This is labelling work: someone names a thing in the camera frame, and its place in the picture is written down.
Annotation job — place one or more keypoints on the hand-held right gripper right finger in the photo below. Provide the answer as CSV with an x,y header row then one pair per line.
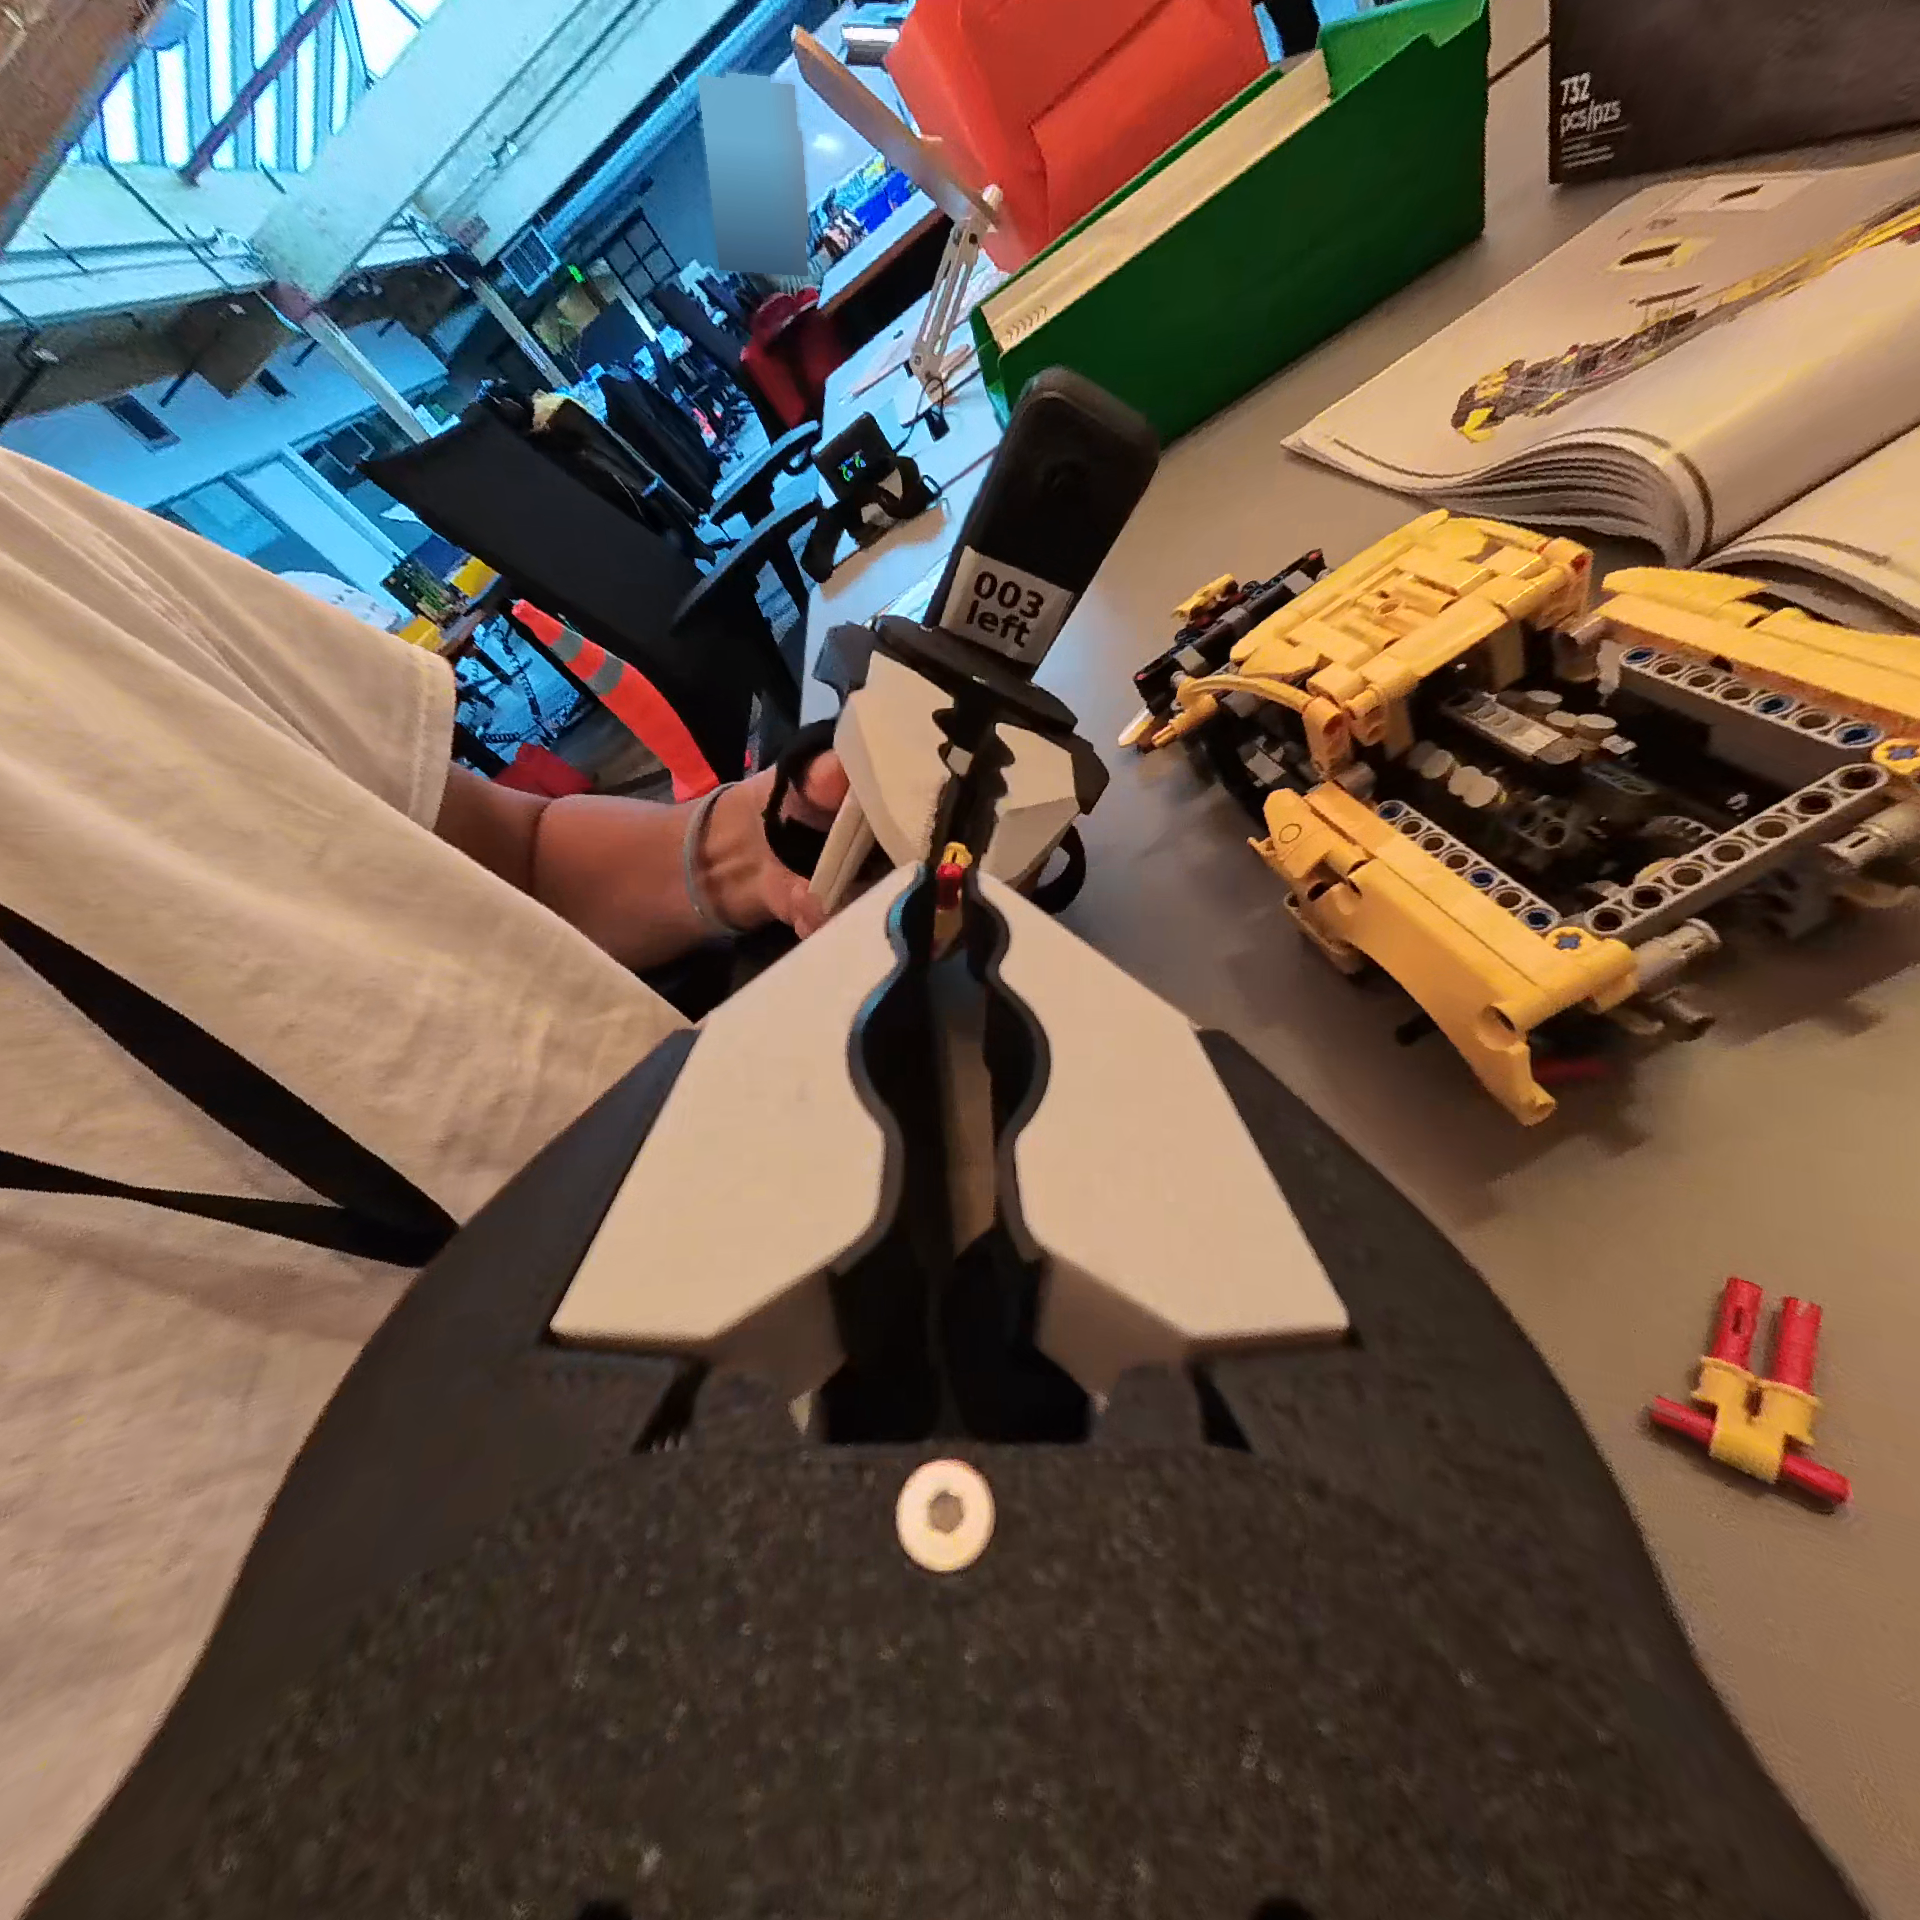
x,y
1185,1197

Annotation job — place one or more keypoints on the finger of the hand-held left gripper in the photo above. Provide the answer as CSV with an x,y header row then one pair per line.
x,y
1033,808
905,762

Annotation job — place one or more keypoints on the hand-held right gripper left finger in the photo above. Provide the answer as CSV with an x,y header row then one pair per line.
x,y
719,1197

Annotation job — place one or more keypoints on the yellow brick toy car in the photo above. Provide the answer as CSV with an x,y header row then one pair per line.
x,y
1500,750

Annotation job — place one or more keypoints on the person's left hand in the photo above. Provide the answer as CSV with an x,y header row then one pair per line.
x,y
747,856

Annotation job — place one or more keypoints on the black device with display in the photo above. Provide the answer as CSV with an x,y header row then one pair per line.
x,y
853,475

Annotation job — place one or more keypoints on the blue wristband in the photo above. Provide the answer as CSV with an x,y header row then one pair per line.
x,y
707,861

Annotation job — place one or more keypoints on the orange traffic cone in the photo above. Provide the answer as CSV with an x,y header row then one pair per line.
x,y
628,699

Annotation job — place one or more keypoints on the red office chair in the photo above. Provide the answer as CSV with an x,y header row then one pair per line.
x,y
784,362

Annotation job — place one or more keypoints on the green plastic bin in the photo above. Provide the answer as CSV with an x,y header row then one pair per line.
x,y
1276,257

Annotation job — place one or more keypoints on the orange container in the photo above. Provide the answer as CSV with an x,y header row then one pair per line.
x,y
1081,121

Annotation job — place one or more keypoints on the black office chair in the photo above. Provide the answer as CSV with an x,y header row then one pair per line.
x,y
606,551

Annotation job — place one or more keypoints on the open instruction booklet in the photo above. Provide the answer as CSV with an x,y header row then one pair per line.
x,y
1675,372

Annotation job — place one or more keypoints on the toy car set box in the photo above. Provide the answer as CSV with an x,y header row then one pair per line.
x,y
1725,84

